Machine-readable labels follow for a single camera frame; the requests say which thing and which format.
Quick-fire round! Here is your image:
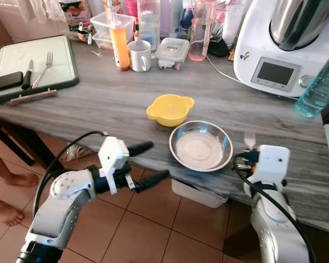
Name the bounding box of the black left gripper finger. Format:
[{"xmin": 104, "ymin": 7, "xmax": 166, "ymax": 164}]
[
  {"xmin": 128, "ymin": 141, "xmax": 155, "ymax": 158},
  {"xmin": 133, "ymin": 169, "xmax": 171, "ymax": 193}
]

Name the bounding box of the steel fork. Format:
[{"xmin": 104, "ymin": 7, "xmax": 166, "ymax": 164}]
[
  {"xmin": 243, "ymin": 131, "xmax": 257, "ymax": 150},
  {"xmin": 32, "ymin": 52, "xmax": 54, "ymax": 89}
]

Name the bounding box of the yellow plastic bowl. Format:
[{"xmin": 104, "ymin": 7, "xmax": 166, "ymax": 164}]
[{"xmin": 146, "ymin": 94, "xmax": 196, "ymax": 128}]

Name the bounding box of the white plastic bin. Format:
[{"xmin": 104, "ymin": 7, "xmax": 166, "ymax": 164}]
[{"xmin": 170, "ymin": 178, "xmax": 229, "ymax": 209}]

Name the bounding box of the patterned snack bag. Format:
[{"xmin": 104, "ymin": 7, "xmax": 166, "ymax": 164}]
[{"xmin": 60, "ymin": 144, "xmax": 100, "ymax": 163}]

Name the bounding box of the stainless steel bowl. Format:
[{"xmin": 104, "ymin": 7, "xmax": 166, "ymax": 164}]
[{"xmin": 169, "ymin": 121, "xmax": 234, "ymax": 173}]

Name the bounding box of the white ceramic mug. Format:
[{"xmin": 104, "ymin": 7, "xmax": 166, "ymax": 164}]
[{"xmin": 127, "ymin": 39, "xmax": 154, "ymax": 73}]

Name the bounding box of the blue clear water bottle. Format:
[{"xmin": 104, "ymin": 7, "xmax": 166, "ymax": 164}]
[{"xmin": 294, "ymin": 49, "xmax": 329, "ymax": 118}]

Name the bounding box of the orange sauce squeeze bottle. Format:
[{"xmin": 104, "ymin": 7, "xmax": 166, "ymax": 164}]
[{"xmin": 109, "ymin": 14, "xmax": 132, "ymax": 72}]

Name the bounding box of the glass food container with lid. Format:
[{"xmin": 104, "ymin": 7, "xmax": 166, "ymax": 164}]
[{"xmin": 155, "ymin": 37, "xmax": 191, "ymax": 71}]

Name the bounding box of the dark wooden table leg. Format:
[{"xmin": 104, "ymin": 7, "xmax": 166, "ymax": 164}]
[{"xmin": 0, "ymin": 118, "xmax": 51, "ymax": 176}]

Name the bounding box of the white kitchen cooking appliance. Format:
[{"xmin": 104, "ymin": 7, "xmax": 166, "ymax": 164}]
[{"xmin": 233, "ymin": 0, "xmax": 329, "ymax": 101}]

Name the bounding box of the black pouch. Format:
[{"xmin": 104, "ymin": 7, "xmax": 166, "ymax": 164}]
[{"xmin": 208, "ymin": 37, "xmax": 231, "ymax": 59}]

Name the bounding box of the pinkish flat bar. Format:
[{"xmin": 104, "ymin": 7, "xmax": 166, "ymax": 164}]
[{"xmin": 8, "ymin": 89, "xmax": 59, "ymax": 105}]

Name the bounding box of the white green-rimmed cutting board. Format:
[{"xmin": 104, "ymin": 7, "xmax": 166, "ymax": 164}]
[{"xmin": 0, "ymin": 35, "xmax": 81, "ymax": 105}]

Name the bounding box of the clear plastic tumbler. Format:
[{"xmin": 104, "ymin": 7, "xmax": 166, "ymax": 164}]
[{"xmin": 137, "ymin": 0, "xmax": 161, "ymax": 50}]

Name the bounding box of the pink clear plastic jug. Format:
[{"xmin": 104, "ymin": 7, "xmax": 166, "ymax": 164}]
[{"xmin": 188, "ymin": 0, "xmax": 218, "ymax": 62}]

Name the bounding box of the clear plastic storage box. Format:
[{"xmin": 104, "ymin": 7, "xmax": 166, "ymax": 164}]
[{"xmin": 90, "ymin": 12, "xmax": 137, "ymax": 51}]

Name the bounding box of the dark blue round container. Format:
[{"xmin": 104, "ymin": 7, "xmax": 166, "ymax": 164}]
[{"xmin": 178, "ymin": 5, "xmax": 194, "ymax": 28}]

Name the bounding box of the magenta plastic container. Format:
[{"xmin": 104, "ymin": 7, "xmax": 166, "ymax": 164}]
[{"xmin": 124, "ymin": 0, "xmax": 139, "ymax": 20}]

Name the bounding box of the steel mixing jug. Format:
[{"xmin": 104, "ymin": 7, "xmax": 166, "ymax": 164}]
[{"xmin": 269, "ymin": 0, "xmax": 329, "ymax": 53}]

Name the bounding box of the printed food package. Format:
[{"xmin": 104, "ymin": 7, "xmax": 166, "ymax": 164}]
[{"xmin": 59, "ymin": 0, "xmax": 93, "ymax": 32}]

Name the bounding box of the black phone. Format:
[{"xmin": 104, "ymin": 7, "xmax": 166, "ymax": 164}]
[{"xmin": 0, "ymin": 71, "xmax": 24, "ymax": 94}]

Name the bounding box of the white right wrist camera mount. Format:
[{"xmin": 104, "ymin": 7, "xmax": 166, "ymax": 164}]
[{"xmin": 257, "ymin": 145, "xmax": 291, "ymax": 186}]

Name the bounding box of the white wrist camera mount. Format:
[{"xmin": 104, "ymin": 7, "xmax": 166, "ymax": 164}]
[
  {"xmin": 98, "ymin": 136, "xmax": 131, "ymax": 194},
  {"xmin": 257, "ymin": 145, "xmax": 291, "ymax": 186}
]

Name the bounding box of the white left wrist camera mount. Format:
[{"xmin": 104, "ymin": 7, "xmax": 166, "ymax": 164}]
[{"xmin": 98, "ymin": 136, "xmax": 131, "ymax": 194}]

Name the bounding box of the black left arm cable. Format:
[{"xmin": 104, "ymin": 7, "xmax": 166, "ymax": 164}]
[{"xmin": 33, "ymin": 130, "xmax": 106, "ymax": 218}]

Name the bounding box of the black handled knife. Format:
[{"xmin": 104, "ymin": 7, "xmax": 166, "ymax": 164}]
[{"xmin": 21, "ymin": 59, "xmax": 35, "ymax": 90}]

